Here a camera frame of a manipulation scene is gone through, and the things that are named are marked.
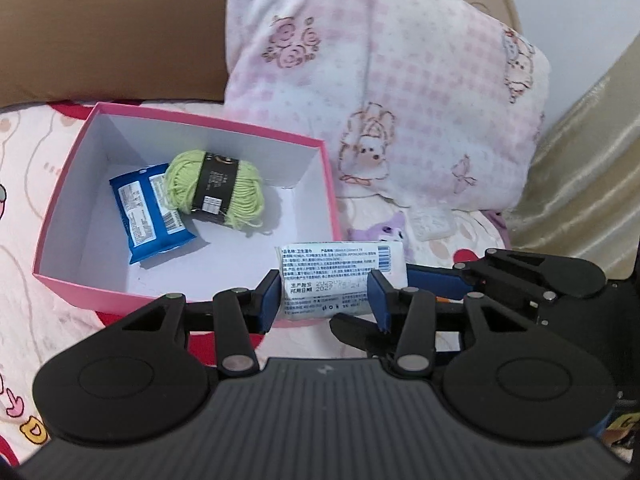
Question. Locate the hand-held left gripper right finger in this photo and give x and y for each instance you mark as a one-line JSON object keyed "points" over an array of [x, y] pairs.
{"points": [[379, 302]]}

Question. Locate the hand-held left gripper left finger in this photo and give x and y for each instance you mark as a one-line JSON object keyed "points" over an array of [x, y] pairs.
{"points": [[272, 300]]}

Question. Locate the blue snack packet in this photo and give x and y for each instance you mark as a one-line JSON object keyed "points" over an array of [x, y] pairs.
{"points": [[145, 210]]}

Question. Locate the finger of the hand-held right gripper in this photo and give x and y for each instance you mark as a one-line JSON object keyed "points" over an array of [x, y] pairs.
{"points": [[435, 282], [355, 330]]}

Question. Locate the green yarn ball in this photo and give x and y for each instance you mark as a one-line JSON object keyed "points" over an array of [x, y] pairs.
{"points": [[182, 180]]}

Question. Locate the white wet wipes packet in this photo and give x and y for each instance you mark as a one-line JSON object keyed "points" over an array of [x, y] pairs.
{"points": [[330, 270]]}

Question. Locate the pink checked blanket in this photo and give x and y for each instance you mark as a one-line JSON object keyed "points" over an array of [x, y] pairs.
{"points": [[400, 85]]}

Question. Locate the pink cardboard box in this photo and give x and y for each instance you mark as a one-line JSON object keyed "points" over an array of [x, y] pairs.
{"points": [[210, 255]]}

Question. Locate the brown pillow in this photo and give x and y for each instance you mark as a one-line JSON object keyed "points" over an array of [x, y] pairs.
{"points": [[100, 35]]}

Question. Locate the gold curtain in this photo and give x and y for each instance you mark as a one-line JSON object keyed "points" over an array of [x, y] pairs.
{"points": [[585, 160]]}

